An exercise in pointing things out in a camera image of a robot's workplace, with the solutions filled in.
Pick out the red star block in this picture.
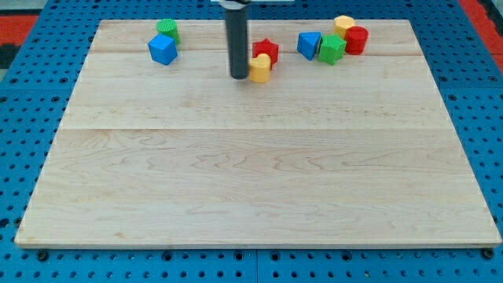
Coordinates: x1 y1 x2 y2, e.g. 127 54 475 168
252 38 279 68

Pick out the blue triangle block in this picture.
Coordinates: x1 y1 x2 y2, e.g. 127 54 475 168
296 31 321 61

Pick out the green star block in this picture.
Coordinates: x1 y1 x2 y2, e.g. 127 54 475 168
318 34 347 65

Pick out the yellow heart block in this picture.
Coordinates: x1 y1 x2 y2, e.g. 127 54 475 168
248 53 271 83

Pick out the light wooden board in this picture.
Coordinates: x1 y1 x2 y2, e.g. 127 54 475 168
15 20 501 249

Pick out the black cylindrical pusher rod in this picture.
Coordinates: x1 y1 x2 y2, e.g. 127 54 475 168
220 0 249 79

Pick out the blue cube block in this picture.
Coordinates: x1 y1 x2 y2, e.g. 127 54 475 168
148 34 178 65

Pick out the green cylinder block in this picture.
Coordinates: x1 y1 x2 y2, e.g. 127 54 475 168
156 18 180 45

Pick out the yellow hexagon block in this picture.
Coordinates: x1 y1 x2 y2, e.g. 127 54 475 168
332 15 355 39

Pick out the red cylinder block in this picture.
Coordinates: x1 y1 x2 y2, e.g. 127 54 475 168
345 26 369 55

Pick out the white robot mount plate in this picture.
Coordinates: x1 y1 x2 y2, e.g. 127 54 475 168
210 0 295 5

